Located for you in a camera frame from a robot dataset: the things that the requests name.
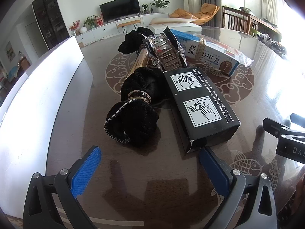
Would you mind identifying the dark glass display cabinet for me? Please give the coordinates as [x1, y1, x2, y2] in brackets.
[32, 0, 72, 50]

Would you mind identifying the white television cabinet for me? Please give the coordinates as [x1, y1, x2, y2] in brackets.
[75, 12, 172, 47]

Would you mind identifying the black box with white pictograms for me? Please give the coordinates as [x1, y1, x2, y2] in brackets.
[163, 67, 241, 153]

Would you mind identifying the dark wooden chair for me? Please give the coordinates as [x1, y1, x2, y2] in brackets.
[223, 6, 250, 35]

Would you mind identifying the white flat box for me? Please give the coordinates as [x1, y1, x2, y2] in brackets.
[148, 18, 202, 35]

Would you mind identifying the beige rubber band bundle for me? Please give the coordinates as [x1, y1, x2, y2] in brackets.
[127, 89, 152, 105]

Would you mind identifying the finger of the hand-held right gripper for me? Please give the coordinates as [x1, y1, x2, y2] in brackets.
[263, 118, 305, 165]
[290, 113, 305, 126]

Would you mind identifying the dark wooden bench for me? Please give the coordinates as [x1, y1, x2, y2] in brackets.
[248, 14, 283, 40]

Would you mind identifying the red flower arrangement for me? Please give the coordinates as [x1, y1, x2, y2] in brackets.
[70, 20, 81, 36]

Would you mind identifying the black television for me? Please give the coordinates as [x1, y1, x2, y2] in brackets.
[99, 0, 141, 22]

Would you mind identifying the orange lounge chair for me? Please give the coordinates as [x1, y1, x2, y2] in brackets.
[170, 3, 220, 25]

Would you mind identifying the pile of dark clutter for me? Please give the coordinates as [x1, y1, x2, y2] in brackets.
[258, 32, 289, 58]

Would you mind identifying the black scrunchie with white stitching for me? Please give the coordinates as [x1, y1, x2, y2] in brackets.
[104, 67, 171, 147]

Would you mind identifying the plain black velvet scrunchie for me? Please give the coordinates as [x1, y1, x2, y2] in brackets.
[118, 27, 155, 54]

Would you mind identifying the tan rubber band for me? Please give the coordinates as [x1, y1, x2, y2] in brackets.
[197, 38, 208, 59]

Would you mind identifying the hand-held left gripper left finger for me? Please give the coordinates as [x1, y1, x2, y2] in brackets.
[22, 145, 102, 229]

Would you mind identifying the large green potted plant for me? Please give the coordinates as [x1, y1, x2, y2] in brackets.
[150, 0, 170, 13]

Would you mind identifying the bushy green potted plant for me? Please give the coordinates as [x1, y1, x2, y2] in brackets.
[83, 16, 97, 29]

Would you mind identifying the white board panel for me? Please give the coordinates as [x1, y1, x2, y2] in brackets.
[0, 35, 94, 217]

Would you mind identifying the rhinestone hair claw clip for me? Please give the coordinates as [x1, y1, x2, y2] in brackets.
[142, 27, 189, 72]

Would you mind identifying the sheer white curtain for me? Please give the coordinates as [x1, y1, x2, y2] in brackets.
[260, 0, 282, 24]

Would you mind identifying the framed wall picture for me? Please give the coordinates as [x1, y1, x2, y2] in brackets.
[5, 41, 16, 61]

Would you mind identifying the wooden bench with metal legs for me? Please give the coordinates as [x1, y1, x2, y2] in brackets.
[116, 19, 141, 33]

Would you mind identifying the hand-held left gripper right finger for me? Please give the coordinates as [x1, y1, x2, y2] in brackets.
[199, 147, 278, 229]

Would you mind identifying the blue and white medicine box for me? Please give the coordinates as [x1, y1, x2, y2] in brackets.
[170, 29, 240, 77]

